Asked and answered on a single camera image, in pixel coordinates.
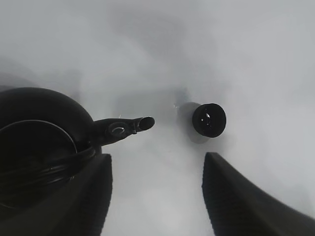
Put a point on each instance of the black teapot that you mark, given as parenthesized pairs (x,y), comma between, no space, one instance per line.
(46,139)

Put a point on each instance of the small black teacup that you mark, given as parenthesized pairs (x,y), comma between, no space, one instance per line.
(209,120)

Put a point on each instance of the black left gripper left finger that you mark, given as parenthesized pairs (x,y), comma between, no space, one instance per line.
(82,208)

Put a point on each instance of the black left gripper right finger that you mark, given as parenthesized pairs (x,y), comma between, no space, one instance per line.
(237,207)

